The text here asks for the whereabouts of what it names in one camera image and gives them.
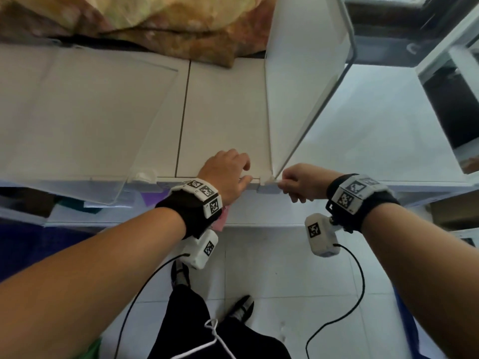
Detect person's right hand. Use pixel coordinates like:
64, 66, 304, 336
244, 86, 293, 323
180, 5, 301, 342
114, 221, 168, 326
277, 163, 344, 204

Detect person's left hand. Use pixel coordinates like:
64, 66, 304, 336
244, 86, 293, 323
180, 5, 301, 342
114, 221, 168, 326
197, 148, 254, 207

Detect white metal shelf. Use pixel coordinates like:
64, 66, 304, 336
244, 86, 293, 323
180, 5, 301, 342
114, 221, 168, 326
0, 42, 471, 228

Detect person's left forearm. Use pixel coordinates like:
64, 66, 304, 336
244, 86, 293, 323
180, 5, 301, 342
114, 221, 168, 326
0, 207, 187, 359

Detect person's right forearm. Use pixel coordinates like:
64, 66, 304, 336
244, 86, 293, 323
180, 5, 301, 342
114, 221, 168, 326
361, 203, 479, 359

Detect person's black trousers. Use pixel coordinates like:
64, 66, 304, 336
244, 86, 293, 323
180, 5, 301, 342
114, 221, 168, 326
148, 284, 292, 359

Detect pink packet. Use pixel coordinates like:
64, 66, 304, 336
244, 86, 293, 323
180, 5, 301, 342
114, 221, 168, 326
212, 205, 230, 231

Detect black left wrist band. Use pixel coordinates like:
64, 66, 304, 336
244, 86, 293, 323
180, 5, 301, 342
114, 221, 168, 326
155, 178, 224, 240

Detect black wrist band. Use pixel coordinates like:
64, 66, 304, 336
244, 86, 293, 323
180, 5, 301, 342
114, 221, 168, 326
325, 173, 401, 234
155, 178, 224, 240

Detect black right wrist band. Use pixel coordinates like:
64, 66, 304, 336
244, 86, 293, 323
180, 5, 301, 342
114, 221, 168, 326
325, 173, 401, 234

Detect purple packet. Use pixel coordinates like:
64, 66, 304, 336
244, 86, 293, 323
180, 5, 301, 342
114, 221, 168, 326
139, 190, 171, 212

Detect black and white shoe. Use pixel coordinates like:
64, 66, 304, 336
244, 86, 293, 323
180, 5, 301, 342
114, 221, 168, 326
228, 294, 255, 324
170, 259, 192, 290

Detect brown cardboard box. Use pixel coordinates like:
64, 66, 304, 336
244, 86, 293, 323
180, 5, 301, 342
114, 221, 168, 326
462, 145, 479, 175
428, 190, 479, 230

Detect green packet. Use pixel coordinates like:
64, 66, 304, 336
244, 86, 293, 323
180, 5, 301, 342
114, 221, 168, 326
56, 197, 92, 214

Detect yellow patterned curtain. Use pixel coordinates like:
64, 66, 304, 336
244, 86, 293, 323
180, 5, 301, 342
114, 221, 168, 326
0, 0, 277, 68

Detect dark blue trouser leg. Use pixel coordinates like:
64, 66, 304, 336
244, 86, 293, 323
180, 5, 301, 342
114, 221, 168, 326
393, 284, 431, 359

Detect dark framed window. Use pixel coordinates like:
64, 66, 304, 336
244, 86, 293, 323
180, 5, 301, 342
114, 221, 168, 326
342, 0, 479, 68

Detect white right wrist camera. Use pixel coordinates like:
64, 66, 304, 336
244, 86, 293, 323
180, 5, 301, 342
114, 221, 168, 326
304, 212, 342, 258

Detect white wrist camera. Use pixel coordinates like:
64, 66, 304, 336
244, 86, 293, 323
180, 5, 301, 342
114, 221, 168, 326
304, 212, 342, 258
179, 229, 220, 270

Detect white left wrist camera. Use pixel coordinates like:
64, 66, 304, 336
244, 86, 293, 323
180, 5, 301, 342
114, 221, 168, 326
179, 229, 220, 270

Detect black camera cable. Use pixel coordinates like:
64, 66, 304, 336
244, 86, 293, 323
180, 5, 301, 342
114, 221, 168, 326
305, 242, 366, 359
113, 252, 191, 359

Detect white drawstring cord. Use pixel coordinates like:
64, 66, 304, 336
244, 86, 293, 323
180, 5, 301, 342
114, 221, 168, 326
170, 318, 239, 359

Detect white frame side rack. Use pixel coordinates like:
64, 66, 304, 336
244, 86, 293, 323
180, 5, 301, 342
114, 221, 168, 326
414, 5, 479, 176

